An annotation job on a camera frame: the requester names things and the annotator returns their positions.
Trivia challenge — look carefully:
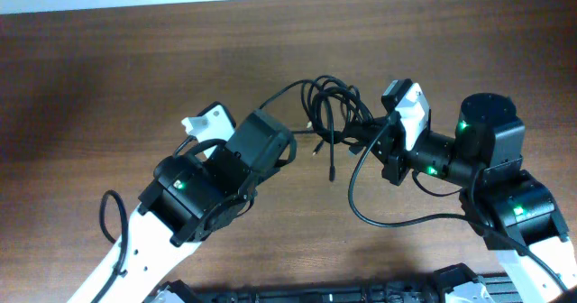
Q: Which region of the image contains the right camera black cable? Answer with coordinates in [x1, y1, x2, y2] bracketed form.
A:
[347, 111, 569, 295]

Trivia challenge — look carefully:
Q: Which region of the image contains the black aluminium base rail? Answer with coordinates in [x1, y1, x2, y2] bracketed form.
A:
[143, 262, 515, 303]

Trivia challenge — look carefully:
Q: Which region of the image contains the camera black cable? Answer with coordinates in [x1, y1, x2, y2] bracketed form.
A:
[347, 111, 569, 295]
[89, 133, 226, 303]

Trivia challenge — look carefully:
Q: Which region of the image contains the left camera black cable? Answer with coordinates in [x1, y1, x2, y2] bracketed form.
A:
[89, 133, 226, 303]

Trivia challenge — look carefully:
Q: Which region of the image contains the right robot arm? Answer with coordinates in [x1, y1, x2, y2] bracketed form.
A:
[342, 79, 576, 302]

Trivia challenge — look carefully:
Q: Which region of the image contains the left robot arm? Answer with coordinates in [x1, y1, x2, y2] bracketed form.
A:
[71, 102, 297, 302]

